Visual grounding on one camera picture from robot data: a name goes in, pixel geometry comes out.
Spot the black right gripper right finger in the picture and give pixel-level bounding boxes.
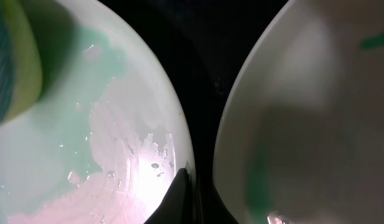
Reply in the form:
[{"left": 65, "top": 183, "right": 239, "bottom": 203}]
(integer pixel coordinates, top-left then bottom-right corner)
[{"left": 197, "top": 179, "right": 238, "bottom": 224}]

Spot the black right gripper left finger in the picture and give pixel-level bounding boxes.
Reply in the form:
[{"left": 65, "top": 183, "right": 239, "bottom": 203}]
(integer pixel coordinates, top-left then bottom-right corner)
[{"left": 144, "top": 168, "right": 194, "bottom": 224}]

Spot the mint green plate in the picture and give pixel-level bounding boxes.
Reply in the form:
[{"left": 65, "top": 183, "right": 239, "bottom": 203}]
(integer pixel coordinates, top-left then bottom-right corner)
[
  {"left": 0, "top": 1, "right": 194, "bottom": 223},
  {"left": 213, "top": 0, "right": 384, "bottom": 223}
]

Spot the green yellow scrub sponge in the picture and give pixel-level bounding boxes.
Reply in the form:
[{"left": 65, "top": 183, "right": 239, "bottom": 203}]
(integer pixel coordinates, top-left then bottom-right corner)
[{"left": 0, "top": 0, "right": 43, "bottom": 124}]

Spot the round black serving tray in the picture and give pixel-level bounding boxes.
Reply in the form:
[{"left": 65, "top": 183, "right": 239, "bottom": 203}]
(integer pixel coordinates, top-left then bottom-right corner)
[{"left": 98, "top": 0, "right": 289, "bottom": 224}]

